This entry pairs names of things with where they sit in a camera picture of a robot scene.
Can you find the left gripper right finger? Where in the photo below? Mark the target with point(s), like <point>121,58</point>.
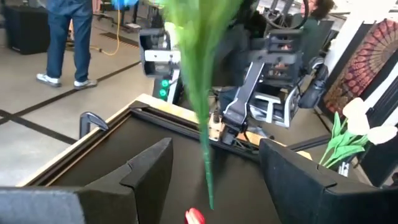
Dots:
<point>311,199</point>

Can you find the blue artificial flower spray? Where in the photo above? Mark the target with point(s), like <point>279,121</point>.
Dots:
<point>199,77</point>

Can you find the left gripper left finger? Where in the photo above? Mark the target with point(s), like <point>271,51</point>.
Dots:
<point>140,186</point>

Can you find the black metal clamp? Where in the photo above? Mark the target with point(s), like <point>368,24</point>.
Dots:
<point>93,118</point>

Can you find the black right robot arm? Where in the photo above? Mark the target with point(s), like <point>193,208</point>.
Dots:
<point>244,93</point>

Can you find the red mandala tapestry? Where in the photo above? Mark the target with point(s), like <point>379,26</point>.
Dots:
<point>367,62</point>

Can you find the grey office chair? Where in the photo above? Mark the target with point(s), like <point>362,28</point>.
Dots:
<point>273,109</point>

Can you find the white artificial tulip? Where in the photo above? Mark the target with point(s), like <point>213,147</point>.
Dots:
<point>382,134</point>
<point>357,124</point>
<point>354,107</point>

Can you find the red artificial tulip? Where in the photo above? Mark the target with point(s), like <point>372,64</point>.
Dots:
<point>194,217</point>

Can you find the person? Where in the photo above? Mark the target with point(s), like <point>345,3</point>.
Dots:
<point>317,7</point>
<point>59,37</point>

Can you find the wooden table side board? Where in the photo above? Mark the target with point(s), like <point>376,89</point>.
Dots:
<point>174,109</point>

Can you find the black cabinet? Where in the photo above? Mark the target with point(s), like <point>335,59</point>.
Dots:
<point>26,31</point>

